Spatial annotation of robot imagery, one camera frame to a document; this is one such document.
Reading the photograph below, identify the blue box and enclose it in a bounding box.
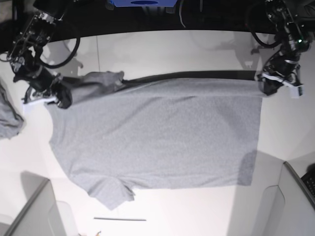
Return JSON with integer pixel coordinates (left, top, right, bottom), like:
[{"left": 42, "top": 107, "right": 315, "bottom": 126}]
[{"left": 110, "top": 0, "right": 177, "bottom": 7}]

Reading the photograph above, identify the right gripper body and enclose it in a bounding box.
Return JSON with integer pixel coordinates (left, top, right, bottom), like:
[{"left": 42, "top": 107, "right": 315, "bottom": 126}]
[{"left": 13, "top": 64, "right": 63, "bottom": 98}]

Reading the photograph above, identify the black keyboard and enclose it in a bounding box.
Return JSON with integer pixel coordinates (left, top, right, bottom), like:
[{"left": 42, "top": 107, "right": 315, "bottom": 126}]
[{"left": 301, "top": 170, "right": 315, "bottom": 197}]

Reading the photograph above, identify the grey cloth pile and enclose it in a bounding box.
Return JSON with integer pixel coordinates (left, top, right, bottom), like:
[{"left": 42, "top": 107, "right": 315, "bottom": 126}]
[{"left": 0, "top": 78, "right": 25, "bottom": 140}]

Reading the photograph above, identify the grey T-shirt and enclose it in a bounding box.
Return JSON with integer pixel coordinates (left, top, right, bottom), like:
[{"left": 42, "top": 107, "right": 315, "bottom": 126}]
[{"left": 47, "top": 72, "right": 263, "bottom": 210}]

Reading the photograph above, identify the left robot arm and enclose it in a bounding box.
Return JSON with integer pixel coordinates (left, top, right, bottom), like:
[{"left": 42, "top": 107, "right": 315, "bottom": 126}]
[{"left": 245, "top": 0, "right": 313, "bottom": 98}]

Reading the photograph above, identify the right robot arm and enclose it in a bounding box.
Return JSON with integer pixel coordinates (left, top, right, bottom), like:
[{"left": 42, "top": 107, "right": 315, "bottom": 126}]
[{"left": 6, "top": 0, "right": 81, "bottom": 109}]

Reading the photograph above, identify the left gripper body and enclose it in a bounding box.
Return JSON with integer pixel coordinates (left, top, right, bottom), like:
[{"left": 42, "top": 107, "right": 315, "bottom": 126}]
[{"left": 261, "top": 53, "right": 301, "bottom": 83}]

